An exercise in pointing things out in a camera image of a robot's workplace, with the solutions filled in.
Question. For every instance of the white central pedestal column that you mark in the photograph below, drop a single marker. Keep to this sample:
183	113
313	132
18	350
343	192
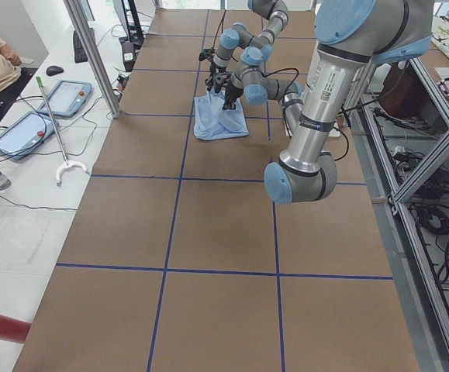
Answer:
337	126

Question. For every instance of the black power adapter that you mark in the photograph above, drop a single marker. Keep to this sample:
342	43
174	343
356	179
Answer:
128	55

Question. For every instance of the blue teach pendant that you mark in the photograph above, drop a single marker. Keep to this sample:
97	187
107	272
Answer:
67	97
25	135

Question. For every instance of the light blue t-shirt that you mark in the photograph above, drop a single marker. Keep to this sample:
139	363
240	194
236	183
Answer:
213	122

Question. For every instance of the reacher grabber stick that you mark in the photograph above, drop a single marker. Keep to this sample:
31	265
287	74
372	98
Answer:
67	164

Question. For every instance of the far blue teach pendant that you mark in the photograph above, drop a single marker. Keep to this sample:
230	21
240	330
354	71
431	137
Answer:
67	97

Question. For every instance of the near blue teach pendant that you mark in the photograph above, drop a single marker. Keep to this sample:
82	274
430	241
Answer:
25	135

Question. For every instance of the aluminium frame rack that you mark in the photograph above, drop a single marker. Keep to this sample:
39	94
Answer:
406	135

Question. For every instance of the black computer mouse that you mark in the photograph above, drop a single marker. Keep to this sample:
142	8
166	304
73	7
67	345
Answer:
54	70

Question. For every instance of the aluminium frame post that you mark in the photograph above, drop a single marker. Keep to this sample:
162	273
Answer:
81	26

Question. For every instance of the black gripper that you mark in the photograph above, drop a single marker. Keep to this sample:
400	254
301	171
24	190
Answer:
231	93
213	72

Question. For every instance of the red cylinder tube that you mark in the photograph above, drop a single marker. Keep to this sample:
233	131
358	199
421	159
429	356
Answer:
13	330

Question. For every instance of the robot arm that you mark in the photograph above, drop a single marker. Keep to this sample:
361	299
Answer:
235	63
350	34

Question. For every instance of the black keyboard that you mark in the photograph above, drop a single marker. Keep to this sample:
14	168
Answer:
80	55

